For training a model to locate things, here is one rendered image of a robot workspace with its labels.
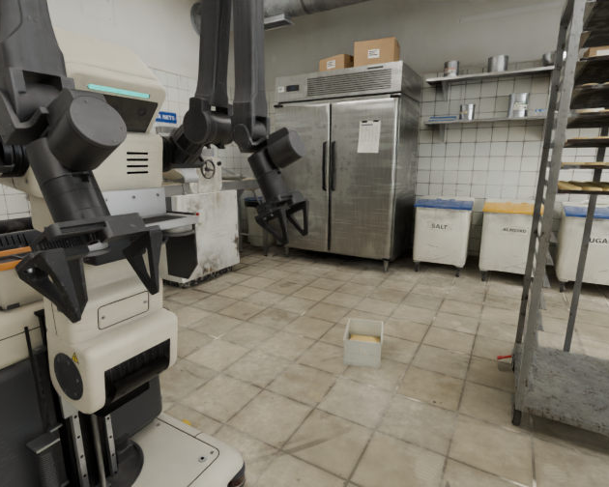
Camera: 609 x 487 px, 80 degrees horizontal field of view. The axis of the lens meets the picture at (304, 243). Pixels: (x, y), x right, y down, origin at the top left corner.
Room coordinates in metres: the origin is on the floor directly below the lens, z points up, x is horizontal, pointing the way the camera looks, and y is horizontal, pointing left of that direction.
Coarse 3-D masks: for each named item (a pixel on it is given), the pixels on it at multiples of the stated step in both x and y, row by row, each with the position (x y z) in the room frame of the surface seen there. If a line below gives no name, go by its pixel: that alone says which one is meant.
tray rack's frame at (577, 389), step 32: (608, 128) 1.79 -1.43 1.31; (544, 160) 1.88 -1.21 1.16; (576, 288) 1.79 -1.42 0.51; (512, 352) 1.84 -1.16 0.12; (544, 352) 1.79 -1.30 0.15; (544, 384) 1.50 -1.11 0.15; (576, 384) 1.50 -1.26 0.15; (608, 384) 1.50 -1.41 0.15; (544, 416) 1.31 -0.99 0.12; (576, 416) 1.28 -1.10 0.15; (608, 416) 1.28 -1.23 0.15
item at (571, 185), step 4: (560, 184) 1.58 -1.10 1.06; (564, 184) 1.57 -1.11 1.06; (568, 184) 1.57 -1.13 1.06; (572, 184) 1.66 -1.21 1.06; (576, 184) 1.59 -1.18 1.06; (580, 184) 1.57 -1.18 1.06; (584, 184) 1.57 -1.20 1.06; (588, 184) 1.58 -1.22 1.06; (592, 184) 1.61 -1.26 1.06; (596, 184) 1.57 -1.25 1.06; (600, 184) 1.57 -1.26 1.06; (604, 184) 1.68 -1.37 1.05; (608, 184) 1.59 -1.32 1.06; (560, 188) 1.53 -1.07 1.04; (564, 188) 1.43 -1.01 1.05; (568, 188) 1.37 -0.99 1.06; (572, 188) 1.36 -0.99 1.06; (576, 188) 1.35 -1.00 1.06; (580, 188) 1.35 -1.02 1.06; (584, 188) 1.40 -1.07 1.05; (588, 188) 1.34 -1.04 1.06; (592, 188) 1.33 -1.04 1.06; (596, 188) 1.32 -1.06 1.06; (600, 188) 1.33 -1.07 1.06; (604, 188) 1.37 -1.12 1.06; (608, 188) 1.32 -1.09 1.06
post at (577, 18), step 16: (576, 0) 1.36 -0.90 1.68; (576, 16) 1.36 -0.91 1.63; (576, 32) 1.35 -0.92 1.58; (576, 48) 1.35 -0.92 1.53; (560, 112) 1.36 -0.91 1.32; (560, 128) 1.36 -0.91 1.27; (560, 144) 1.35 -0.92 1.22; (560, 160) 1.35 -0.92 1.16; (544, 208) 1.36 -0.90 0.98; (544, 224) 1.36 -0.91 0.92; (544, 240) 1.35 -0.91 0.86; (544, 256) 1.35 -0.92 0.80; (528, 320) 1.36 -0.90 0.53; (528, 336) 1.36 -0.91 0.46; (528, 352) 1.35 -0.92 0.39; (528, 368) 1.35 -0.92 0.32
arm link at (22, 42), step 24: (0, 0) 0.42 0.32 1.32; (24, 0) 0.44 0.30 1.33; (0, 24) 0.42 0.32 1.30; (24, 24) 0.43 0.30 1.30; (48, 24) 0.46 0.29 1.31; (0, 48) 0.42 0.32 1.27; (24, 48) 0.43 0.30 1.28; (48, 48) 0.45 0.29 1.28; (0, 72) 0.42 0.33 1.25; (24, 72) 0.44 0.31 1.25; (48, 72) 0.45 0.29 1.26; (24, 96) 0.42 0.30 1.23; (48, 96) 0.44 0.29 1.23; (24, 120) 0.42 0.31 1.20
